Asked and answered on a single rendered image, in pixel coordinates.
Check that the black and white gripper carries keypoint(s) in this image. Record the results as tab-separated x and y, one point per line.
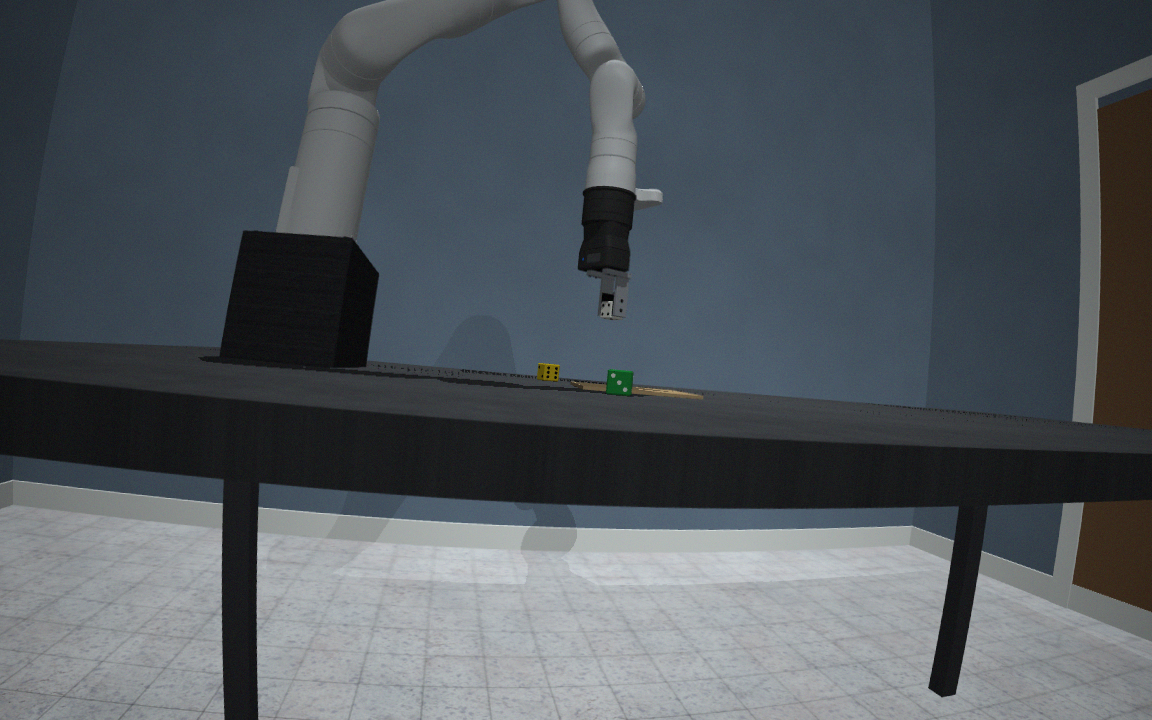
607	220

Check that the white die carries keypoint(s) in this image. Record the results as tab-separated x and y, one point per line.
606	311

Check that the tan flat mat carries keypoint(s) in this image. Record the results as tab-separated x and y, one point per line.
638	390

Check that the yellow die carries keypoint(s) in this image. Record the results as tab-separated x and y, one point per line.
548	372

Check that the green die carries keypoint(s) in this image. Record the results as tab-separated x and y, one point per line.
619	382

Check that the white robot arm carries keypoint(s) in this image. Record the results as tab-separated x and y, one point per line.
325	190

